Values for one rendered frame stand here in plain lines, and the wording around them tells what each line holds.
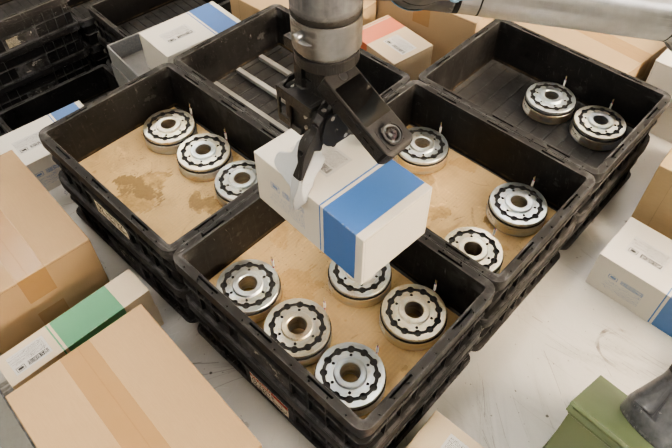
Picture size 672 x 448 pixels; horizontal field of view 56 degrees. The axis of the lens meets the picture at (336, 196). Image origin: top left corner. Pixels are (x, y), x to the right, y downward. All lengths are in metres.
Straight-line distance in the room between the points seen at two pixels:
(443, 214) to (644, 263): 0.36
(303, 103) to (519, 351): 0.65
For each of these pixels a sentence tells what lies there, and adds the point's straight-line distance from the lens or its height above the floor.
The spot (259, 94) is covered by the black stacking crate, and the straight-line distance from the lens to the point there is 1.39.
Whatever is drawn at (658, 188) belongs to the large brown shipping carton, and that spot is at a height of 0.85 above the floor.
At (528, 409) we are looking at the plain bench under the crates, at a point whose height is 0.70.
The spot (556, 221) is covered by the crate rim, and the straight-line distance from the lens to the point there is 1.06.
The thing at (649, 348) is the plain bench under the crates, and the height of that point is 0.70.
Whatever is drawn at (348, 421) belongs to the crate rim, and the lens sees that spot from 0.83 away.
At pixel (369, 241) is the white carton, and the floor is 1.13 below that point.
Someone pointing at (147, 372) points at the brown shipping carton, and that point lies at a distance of 0.97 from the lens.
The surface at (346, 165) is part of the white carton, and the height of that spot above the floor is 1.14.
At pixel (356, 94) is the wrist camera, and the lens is 0.68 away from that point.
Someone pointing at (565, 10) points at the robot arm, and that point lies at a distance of 0.77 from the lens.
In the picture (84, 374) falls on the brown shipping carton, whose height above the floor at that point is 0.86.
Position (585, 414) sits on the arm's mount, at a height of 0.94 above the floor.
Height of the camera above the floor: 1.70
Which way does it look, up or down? 49 degrees down
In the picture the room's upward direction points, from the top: straight up
